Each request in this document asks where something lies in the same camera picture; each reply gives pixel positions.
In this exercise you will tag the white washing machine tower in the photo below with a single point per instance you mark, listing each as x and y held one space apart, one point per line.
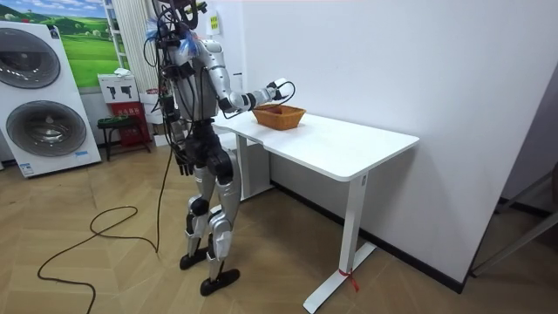
41 100

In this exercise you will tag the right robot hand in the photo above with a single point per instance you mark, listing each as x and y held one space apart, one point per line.
278 88

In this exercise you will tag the robot body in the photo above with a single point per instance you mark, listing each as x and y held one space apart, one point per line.
198 83

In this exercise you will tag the red box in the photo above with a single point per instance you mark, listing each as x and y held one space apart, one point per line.
129 124

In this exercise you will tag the robot legs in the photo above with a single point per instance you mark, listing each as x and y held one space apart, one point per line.
224 200

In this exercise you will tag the yellow wall note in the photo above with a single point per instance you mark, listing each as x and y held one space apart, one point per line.
213 22

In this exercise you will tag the white cardboard box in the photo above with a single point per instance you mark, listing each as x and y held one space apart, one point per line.
117 89

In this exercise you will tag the white shelf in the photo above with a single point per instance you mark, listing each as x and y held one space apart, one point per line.
112 30

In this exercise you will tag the grey metal frame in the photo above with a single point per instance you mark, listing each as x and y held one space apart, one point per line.
519 235

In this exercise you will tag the black stool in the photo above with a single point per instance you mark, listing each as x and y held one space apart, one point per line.
122 131

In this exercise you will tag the brown wicker basket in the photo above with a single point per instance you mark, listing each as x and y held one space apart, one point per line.
279 117

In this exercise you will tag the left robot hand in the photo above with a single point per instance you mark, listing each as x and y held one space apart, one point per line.
185 165

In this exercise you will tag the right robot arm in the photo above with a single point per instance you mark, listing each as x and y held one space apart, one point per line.
220 74

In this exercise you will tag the white desk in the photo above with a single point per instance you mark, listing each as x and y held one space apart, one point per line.
331 144

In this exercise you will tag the green landscape wall poster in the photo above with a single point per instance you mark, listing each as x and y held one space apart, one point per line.
83 43

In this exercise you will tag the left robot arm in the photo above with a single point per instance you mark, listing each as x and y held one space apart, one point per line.
177 131

